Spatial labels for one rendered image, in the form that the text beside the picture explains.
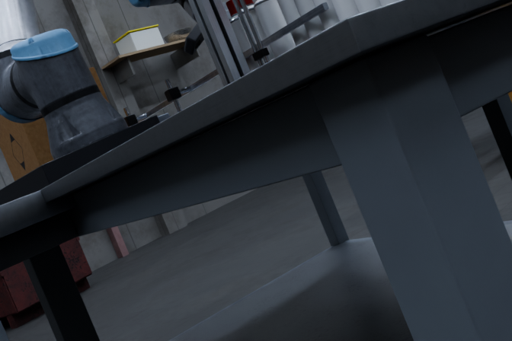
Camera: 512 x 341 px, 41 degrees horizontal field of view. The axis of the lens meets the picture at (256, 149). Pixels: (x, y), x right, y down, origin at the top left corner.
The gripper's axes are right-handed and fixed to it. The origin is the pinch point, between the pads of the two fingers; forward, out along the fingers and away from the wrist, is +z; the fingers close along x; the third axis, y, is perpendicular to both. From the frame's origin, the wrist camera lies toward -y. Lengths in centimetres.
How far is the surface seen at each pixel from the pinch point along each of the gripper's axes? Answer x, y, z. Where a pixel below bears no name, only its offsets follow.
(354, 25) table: -84, -64, 61
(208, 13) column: -20.6, -15.9, -0.4
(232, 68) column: -14.8, -15.7, 9.7
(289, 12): -22.7, -1.5, 7.2
